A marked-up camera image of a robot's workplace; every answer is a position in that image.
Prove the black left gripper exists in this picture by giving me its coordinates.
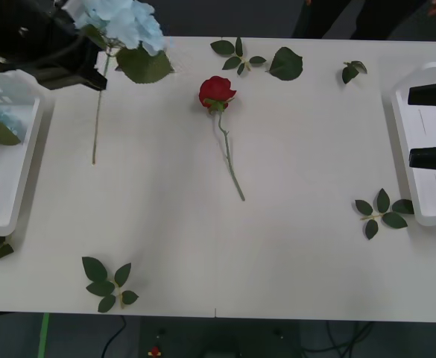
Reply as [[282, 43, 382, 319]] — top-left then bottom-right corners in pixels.
[[34, 38, 109, 92]]

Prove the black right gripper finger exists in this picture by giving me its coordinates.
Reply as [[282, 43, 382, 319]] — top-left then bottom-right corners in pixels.
[[407, 81, 436, 109], [408, 145, 436, 173]]

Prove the dark robot base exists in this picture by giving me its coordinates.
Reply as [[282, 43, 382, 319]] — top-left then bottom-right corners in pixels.
[[139, 318, 303, 358]]

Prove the shallow white box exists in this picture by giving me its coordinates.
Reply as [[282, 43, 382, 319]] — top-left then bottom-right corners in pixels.
[[0, 70, 43, 237], [383, 61, 436, 227]]

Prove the small curled green leaf twig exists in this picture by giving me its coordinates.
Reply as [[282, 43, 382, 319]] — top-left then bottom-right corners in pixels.
[[342, 60, 368, 85]]

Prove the person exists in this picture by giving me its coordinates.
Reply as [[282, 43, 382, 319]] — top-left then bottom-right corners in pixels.
[[291, 0, 431, 40]]

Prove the red artificial rose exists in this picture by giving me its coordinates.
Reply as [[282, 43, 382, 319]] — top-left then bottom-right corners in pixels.
[[198, 75, 247, 202]]

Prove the single large green leaf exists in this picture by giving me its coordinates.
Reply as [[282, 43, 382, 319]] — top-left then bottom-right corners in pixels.
[[265, 46, 304, 82]]

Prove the black floor cable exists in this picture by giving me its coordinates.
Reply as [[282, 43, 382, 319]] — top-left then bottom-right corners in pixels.
[[101, 315, 129, 358]]

